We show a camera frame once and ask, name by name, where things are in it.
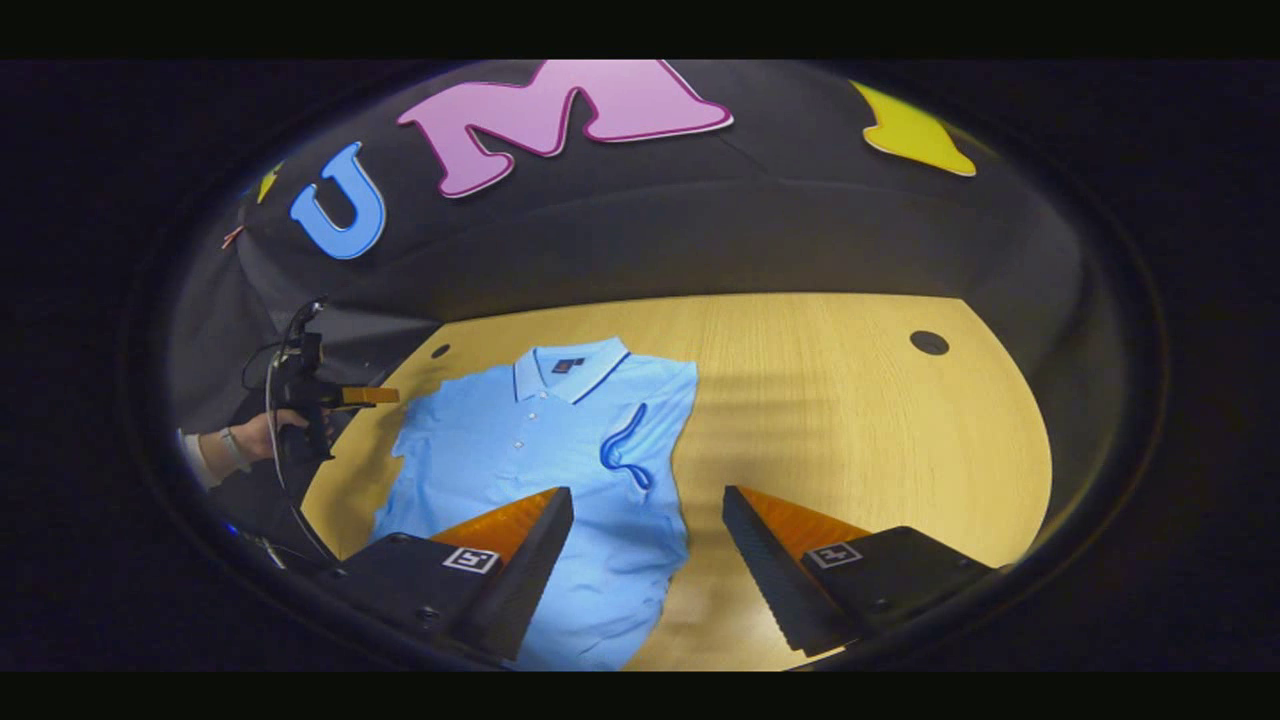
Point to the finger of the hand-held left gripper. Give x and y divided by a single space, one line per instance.
368 396

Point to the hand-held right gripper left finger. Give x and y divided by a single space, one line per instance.
520 590

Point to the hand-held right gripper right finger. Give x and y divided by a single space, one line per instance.
775 585

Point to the light blue T-shirt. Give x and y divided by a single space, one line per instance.
520 450

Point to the small red clip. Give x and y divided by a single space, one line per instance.
232 237

